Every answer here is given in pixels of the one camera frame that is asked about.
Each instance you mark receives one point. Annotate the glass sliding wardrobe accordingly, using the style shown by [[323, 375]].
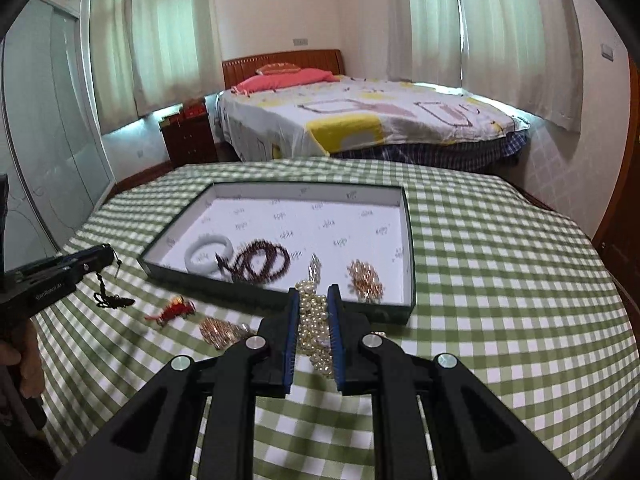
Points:
[[55, 164]]

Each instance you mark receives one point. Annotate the red patterned pillow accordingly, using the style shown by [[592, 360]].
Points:
[[277, 69]]

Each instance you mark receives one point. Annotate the pale jade bangle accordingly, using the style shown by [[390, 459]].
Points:
[[203, 255]]

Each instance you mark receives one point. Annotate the right white curtain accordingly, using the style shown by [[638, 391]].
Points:
[[522, 53]]

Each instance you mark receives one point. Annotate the wooden headboard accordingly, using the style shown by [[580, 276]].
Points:
[[239, 69]]

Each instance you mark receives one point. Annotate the left white curtain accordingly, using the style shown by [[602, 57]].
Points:
[[150, 54]]

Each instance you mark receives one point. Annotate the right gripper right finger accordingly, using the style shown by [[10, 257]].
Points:
[[335, 310]]

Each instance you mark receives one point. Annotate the bed with patterned sheet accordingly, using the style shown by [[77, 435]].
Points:
[[347, 117]]

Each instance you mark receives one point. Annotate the dark green tray box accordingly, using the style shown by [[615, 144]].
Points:
[[339, 222]]

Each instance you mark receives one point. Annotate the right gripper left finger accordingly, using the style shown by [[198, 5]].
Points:
[[290, 348]]

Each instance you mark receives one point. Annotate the wall light switch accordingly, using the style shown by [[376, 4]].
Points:
[[607, 52]]

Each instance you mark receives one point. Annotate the red boxes on nightstand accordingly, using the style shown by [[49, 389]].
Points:
[[187, 111]]

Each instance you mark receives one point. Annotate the pink pillow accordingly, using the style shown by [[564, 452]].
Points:
[[260, 83]]

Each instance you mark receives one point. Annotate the red knot gold charm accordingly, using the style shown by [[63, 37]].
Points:
[[178, 307]]

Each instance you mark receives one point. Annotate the green white checkered tablecloth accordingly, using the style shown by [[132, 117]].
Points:
[[516, 292]]

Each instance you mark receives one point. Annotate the person left hand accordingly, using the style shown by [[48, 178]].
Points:
[[21, 348]]

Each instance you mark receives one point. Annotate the brown wooden door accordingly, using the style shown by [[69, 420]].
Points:
[[617, 239]]

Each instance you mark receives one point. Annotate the dark wooden nightstand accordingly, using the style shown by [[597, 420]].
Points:
[[188, 140]]

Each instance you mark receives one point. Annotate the white curtain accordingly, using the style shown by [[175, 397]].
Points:
[[150, 54], [522, 53]]

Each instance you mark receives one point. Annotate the rose gold pearl brooch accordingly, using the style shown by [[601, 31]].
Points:
[[365, 283]]

